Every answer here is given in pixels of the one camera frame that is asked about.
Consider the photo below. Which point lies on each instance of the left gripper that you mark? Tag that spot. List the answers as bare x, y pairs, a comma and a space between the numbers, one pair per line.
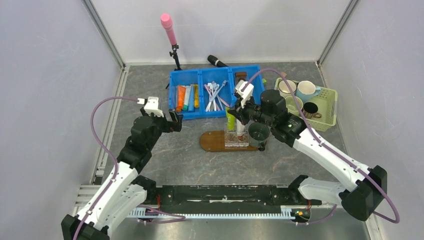
169, 127

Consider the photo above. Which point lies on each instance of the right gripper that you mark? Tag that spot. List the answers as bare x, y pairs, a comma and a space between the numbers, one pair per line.
240, 112

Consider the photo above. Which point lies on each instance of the white toothpaste tube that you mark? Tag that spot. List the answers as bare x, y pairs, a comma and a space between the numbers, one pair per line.
240, 128

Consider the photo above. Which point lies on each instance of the green toothpaste tube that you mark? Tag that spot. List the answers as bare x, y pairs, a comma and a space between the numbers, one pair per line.
231, 120

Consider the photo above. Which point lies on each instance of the clear acrylic toothbrush holder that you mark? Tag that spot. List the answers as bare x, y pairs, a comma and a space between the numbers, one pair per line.
233, 142

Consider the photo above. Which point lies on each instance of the light blue toothbrush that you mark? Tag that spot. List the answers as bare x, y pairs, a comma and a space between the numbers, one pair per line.
217, 93

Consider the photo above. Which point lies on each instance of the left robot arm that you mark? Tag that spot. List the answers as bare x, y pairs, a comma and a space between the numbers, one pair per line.
124, 189

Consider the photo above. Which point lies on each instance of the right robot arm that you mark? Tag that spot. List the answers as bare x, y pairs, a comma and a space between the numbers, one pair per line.
359, 188

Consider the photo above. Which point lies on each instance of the orange toothpaste tube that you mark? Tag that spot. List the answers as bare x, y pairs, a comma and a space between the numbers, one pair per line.
181, 93

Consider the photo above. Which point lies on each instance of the oval wooden tray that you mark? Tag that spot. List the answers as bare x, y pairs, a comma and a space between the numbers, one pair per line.
213, 141

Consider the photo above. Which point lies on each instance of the white toothbrush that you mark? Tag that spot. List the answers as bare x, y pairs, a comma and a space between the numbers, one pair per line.
212, 105

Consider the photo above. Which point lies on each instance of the dark green enamel mug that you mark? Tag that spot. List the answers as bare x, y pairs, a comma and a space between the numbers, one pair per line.
258, 134

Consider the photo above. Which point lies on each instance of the acrylic holder with wood ends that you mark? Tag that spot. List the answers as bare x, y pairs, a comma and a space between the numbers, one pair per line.
240, 76

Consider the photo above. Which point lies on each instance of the blue three-compartment bin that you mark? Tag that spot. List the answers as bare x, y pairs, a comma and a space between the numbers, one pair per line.
202, 77

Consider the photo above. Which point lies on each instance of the white ribbed mug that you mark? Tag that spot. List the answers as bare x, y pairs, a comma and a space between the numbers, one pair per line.
286, 88

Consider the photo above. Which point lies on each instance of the light green mug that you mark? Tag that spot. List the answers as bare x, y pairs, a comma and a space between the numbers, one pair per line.
293, 104

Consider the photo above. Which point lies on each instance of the dark brown mug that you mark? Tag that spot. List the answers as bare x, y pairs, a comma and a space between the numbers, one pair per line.
310, 111

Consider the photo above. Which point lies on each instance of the light blue mug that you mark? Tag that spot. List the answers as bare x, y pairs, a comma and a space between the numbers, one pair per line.
306, 90

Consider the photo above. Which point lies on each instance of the black microphone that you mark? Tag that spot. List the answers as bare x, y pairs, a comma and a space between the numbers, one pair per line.
216, 62

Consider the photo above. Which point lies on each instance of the light green plastic basket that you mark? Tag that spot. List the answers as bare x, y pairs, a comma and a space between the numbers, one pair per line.
327, 106

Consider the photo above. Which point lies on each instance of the pink microphone on stand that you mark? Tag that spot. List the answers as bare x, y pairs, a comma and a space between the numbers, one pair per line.
167, 24

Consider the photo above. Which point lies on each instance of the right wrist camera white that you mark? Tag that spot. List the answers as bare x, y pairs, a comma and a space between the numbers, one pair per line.
243, 92

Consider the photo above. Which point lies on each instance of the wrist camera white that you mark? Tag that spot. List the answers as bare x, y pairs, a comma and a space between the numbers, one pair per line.
243, 92
151, 107

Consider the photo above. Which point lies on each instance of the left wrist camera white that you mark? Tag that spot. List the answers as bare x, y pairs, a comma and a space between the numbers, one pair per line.
151, 107

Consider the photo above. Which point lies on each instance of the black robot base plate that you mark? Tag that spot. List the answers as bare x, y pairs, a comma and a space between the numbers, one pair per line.
225, 199

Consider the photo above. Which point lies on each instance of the white cable duct strip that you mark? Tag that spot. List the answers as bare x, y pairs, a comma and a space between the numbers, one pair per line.
142, 213

